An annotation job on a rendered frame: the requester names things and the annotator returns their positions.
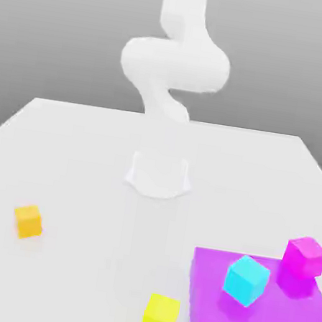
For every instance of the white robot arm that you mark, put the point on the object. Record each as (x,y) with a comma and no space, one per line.
(175,64)

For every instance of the small orange cube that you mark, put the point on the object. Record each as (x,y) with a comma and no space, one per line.
(28,222)

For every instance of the small cyan cube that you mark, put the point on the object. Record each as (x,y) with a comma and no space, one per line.
(245,281)

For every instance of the small yellow cube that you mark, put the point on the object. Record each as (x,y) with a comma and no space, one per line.
(160,319)

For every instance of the small magenta cube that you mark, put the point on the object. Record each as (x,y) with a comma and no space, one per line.
(305,257)

